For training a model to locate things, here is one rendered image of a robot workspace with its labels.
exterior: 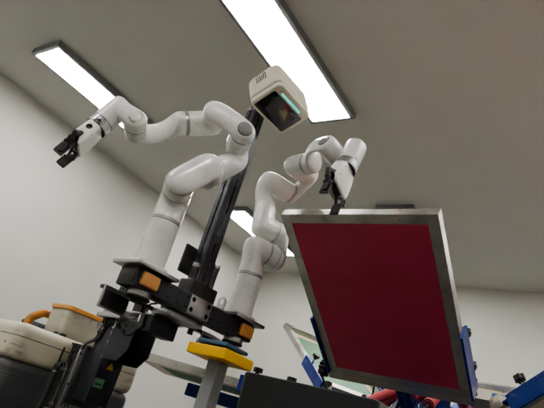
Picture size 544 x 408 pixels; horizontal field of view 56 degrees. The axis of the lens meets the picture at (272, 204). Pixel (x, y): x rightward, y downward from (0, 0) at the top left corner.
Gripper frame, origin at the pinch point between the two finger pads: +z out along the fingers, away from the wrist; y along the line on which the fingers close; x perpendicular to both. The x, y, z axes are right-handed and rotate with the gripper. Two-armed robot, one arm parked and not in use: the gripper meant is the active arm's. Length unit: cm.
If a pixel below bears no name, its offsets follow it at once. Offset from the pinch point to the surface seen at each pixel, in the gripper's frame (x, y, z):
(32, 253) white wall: -380, -117, -59
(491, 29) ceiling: 19, -36, -169
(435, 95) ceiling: -24, -80, -182
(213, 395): -10, -4, 66
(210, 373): -12, -2, 62
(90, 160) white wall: -380, -95, -168
